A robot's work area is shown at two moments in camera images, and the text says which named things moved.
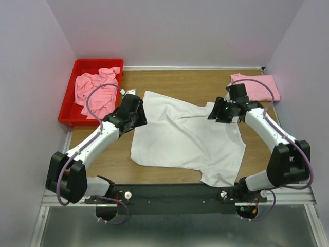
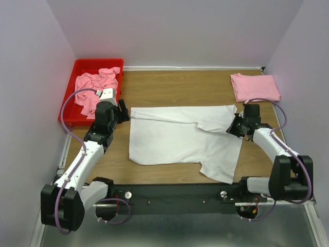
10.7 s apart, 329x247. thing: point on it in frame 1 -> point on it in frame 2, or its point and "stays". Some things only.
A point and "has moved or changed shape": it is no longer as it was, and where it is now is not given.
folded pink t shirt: (257, 90) stays
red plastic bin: (70, 113) stays
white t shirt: (175, 133) has moved or changed shape
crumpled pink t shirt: (103, 100) stays
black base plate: (178, 198) stays
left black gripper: (140, 111) -> (122, 110)
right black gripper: (217, 109) -> (235, 128)
